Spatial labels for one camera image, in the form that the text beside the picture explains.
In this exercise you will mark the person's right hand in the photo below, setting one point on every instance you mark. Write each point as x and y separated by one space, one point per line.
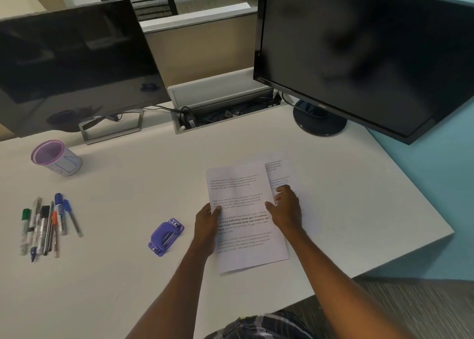
289 212

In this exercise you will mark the person's left hand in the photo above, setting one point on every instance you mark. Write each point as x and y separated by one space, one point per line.
207 227

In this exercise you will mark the single printed paper sheet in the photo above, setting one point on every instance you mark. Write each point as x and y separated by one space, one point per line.
285 172

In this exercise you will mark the purple hole punch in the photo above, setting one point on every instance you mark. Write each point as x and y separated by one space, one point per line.
164 235

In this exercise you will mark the stack of printed papers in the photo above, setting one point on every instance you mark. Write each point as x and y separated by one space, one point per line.
244 186

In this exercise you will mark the blue pen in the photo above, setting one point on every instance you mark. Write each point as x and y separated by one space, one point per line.
72 216

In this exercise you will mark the blue cap marker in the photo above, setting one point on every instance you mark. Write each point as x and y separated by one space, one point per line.
59 201

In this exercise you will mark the orange pen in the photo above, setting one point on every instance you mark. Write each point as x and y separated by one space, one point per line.
54 218

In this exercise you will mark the dark pencil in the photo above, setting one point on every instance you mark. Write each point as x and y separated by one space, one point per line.
52 235

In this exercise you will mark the black cap marker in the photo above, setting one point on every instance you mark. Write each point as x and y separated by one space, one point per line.
44 212

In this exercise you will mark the white marker red label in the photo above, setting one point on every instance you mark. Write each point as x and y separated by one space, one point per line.
36 209

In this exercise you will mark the slim blue tip marker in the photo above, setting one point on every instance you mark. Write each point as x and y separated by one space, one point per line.
33 253

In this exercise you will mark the green cap marker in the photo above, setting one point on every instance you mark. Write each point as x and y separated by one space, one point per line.
26 216

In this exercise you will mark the person's right forearm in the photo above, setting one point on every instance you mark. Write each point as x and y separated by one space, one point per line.
340 290

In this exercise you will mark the person's left forearm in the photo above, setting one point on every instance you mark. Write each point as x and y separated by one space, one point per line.
174 294

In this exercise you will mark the white desk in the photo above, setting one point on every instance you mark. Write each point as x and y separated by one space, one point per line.
111 275

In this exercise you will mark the plaid shorts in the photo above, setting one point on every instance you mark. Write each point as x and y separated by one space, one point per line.
259 327

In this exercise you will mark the purple rimmed white pen cup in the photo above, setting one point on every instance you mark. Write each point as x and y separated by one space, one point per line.
63 162

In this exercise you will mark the black monitor round base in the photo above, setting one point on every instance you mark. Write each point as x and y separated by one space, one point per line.
351 46

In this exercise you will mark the beige cubicle partition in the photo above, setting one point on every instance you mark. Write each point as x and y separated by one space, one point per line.
203 46

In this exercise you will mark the black monitor silver stand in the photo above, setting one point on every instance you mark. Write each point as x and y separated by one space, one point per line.
74 53

